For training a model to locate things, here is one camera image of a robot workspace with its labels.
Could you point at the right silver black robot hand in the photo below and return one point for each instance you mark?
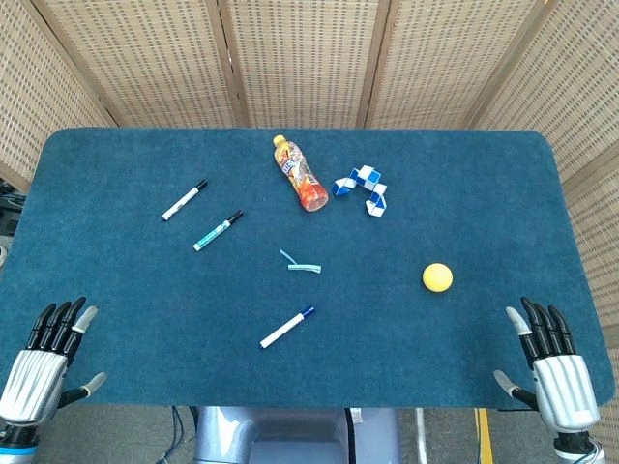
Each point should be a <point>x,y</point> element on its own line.
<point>566,386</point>

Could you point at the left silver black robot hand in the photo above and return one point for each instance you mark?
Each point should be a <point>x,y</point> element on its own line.
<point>34,382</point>

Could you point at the yellow floor tape strip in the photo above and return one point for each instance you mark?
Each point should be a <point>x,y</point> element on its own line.
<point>483,435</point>

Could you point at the blue felt table mat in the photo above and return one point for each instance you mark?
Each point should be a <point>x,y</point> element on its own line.
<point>145,299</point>

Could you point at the yellow ball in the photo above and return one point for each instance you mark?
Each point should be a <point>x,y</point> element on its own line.
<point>437,277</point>

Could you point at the white marker black cap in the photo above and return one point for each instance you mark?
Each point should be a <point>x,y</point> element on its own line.
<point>183,200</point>

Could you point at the teal label marker black cap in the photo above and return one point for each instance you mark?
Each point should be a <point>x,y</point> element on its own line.
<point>216,232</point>

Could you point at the white marker blue cap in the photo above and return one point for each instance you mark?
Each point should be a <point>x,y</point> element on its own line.
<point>285,328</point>

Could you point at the silver-blue robot torso base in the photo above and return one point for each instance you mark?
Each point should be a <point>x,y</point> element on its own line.
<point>290,435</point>

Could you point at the woven bamboo screen panel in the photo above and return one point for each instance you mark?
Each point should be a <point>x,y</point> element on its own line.
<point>29,96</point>
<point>304,58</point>
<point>155,58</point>
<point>445,58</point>
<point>590,96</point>

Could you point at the blue white snake cube toy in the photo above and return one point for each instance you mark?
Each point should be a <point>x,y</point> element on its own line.
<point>367,180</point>

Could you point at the orange juice plastic bottle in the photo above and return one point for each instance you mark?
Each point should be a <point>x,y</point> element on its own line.
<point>301,175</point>

